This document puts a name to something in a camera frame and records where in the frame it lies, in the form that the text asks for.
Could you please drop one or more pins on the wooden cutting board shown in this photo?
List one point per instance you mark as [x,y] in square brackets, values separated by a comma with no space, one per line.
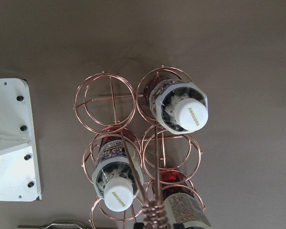
[56,225]

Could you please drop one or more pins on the copper wire bottle basket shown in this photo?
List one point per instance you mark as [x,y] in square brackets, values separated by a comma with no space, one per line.
[105,100]

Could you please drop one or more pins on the tea bottle front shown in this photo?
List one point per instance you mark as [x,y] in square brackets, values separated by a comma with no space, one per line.
[179,106]

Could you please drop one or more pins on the tea bottle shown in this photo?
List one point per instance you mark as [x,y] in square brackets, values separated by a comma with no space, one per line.
[179,106]
[113,178]
[183,210]

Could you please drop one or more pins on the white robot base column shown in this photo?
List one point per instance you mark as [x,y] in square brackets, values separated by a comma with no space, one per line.
[19,170]

